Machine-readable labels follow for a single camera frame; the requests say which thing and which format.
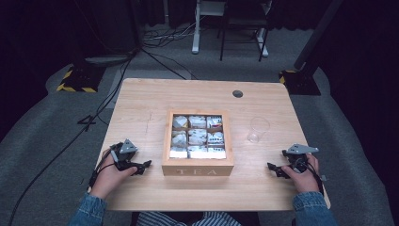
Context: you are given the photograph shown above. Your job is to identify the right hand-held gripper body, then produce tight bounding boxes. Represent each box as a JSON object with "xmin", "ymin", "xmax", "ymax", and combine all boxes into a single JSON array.
[{"xmin": 281, "ymin": 143, "xmax": 320, "ymax": 174}]

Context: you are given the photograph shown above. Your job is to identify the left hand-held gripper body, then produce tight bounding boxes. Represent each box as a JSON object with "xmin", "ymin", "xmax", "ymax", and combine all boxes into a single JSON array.
[{"xmin": 109, "ymin": 138, "xmax": 139, "ymax": 172}]

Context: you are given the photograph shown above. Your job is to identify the clear glass cup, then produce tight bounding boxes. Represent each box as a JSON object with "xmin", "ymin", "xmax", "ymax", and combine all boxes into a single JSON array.
[{"xmin": 247, "ymin": 116, "xmax": 271, "ymax": 144}]

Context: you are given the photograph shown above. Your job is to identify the wooden tea box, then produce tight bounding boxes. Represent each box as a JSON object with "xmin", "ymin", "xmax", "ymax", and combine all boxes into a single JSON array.
[{"xmin": 161, "ymin": 107, "xmax": 235, "ymax": 177}]

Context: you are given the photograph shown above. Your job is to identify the person's right hand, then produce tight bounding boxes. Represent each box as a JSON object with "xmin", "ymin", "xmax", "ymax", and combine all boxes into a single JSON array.
[{"xmin": 280, "ymin": 153, "xmax": 322, "ymax": 194}]

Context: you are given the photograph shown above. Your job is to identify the person's left hand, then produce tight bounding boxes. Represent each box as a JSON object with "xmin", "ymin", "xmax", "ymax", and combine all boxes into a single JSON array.
[{"xmin": 88, "ymin": 151, "xmax": 139, "ymax": 201}]

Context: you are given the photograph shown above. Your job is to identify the rows of white tea packets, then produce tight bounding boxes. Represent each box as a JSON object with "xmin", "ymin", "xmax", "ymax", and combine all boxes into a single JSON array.
[{"xmin": 169, "ymin": 114, "xmax": 227, "ymax": 160}]

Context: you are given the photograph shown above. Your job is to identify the person's striped trousers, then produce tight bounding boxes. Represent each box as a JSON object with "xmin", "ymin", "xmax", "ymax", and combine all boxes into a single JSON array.
[{"xmin": 136, "ymin": 211, "xmax": 243, "ymax": 226}]

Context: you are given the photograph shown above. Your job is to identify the yellow black striped stand base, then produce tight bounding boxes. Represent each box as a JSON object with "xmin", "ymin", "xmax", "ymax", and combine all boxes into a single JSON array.
[
  {"xmin": 279, "ymin": 69, "xmax": 322, "ymax": 96},
  {"xmin": 56, "ymin": 63, "xmax": 107, "ymax": 94}
]

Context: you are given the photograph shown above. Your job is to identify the grey flat stand foot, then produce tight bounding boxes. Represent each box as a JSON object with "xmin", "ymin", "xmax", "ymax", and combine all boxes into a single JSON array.
[{"xmin": 84, "ymin": 54, "xmax": 134, "ymax": 66}]

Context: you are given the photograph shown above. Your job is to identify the white desk leg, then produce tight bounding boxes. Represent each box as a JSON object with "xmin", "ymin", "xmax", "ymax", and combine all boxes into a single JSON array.
[
  {"xmin": 255, "ymin": 27, "xmax": 270, "ymax": 58},
  {"xmin": 191, "ymin": 0, "xmax": 202, "ymax": 56}
]

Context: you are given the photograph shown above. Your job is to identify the black slanted stand pole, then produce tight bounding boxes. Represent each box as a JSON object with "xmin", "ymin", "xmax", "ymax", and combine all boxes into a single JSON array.
[{"xmin": 293, "ymin": 0, "xmax": 345, "ymax": 72}]

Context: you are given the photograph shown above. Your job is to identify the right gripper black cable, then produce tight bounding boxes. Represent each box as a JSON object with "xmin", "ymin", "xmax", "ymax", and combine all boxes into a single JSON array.
[{"xmin": 295, "ymin": 156, "xmax": 327, "ymax": 193}]

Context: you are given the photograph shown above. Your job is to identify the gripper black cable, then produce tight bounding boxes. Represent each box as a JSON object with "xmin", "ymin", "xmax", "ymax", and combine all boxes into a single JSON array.
[
  {"xmin": 88, "ymin": 150, "xmax": 118, "ymax": 190},
  {"xmin": 295, "ymin": 156, "xmax": 327, "ymax": 193}
]

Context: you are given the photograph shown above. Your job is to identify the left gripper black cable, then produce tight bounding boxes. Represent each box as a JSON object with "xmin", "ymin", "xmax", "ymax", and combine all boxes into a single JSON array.
[{"xmin": 88, "ymin": 150, "xmax": 118, "ymax": 190}]

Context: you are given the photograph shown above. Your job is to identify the long black floor cable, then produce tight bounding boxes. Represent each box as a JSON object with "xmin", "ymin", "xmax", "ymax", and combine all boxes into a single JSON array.
[{"xmin": 7, "ymin": 56, "xmax": 135, "ymax": 226}]

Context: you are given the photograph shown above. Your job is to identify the thin black floor cable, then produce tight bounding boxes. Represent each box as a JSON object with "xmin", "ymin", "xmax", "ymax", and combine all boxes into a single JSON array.
[{"xmin": 140, "ymin": 47, "xmax": 200, "ymax": 81}]

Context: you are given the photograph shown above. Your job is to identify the bundle of floor cables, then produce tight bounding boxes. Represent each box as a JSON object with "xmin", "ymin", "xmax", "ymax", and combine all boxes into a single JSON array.
[{"xmin": 142, "ymin": 17, "xmax": 205, "ymax": 49}]

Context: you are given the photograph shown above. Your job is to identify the black chair frame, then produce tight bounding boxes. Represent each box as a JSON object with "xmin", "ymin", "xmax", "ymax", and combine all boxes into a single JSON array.
[{"xmin": 217, "ymin": 0, "xmax": 273, "ymax": 63}]

